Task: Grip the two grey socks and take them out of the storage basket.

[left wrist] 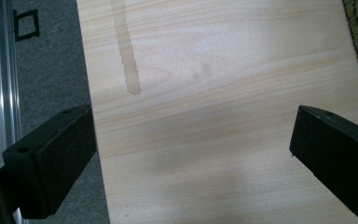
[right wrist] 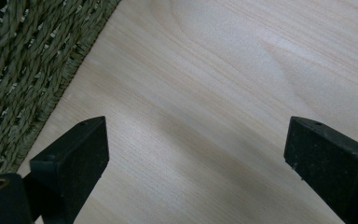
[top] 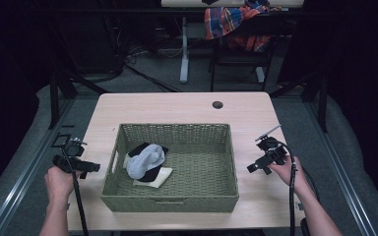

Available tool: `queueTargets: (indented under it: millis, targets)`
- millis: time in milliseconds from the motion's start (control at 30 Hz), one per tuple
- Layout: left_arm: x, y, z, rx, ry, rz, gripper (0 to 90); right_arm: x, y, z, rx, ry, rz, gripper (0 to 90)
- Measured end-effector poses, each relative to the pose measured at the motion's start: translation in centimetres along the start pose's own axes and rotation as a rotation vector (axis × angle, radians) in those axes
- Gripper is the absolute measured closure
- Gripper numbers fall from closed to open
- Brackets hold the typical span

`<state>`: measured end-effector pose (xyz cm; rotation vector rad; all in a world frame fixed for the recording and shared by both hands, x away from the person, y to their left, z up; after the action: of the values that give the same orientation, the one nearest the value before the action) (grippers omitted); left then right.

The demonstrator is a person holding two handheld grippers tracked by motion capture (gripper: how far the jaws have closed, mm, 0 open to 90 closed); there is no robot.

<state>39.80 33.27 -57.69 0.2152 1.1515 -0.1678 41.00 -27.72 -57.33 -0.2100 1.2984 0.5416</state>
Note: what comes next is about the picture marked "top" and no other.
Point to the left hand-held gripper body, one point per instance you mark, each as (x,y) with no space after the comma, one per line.
(73,150)

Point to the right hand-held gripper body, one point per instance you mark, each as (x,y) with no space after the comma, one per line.
(270,150)

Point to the light grey sock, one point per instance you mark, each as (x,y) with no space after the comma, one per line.
(146,161)

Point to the green woven basket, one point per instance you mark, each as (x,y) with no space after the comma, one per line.
(197,170)

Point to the black sock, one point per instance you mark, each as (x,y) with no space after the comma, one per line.
(151,175)

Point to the person's right hand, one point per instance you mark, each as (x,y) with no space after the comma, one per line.
(288,172)

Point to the person's left hand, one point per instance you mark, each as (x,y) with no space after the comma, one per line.
(58,184)

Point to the black metal stand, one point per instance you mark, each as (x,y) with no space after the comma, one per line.
(55,98)
(321,98)

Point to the black chair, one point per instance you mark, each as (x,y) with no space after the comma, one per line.
(242,57)

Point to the plaid cloth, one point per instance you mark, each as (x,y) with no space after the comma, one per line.
(229,19)

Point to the white background desk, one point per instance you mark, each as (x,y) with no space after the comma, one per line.
(229,3)

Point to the aluminium floor rail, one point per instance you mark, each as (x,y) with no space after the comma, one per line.
(343,177)
(16,183)

